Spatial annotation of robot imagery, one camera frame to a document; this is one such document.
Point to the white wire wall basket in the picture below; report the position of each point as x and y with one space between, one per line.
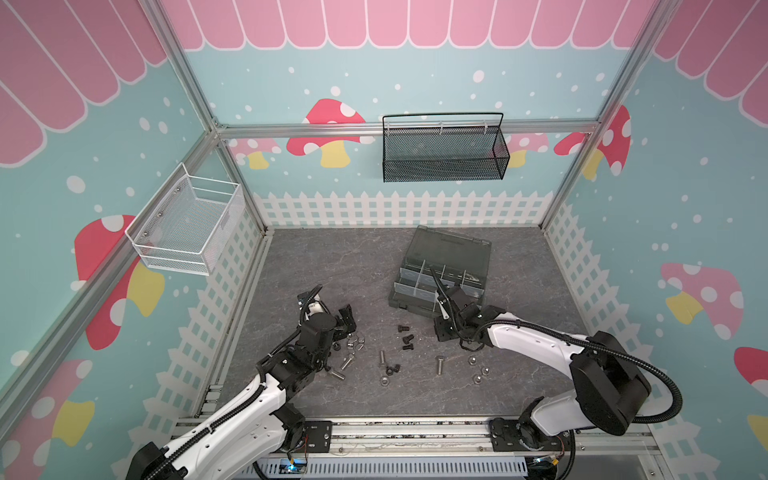
188 223

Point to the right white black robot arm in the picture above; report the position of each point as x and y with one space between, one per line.
611 389

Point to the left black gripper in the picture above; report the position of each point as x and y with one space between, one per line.
342 332

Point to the silver wing nut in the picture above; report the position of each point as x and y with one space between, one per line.
355 342

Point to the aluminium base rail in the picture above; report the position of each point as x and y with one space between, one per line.
459 436

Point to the black mesh wall basket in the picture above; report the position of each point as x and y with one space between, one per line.
437 147

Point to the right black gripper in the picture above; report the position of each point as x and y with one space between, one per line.
450 315

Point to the grey plastic organizer box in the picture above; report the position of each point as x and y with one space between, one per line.
436 255

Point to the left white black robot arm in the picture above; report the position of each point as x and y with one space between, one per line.
260 419

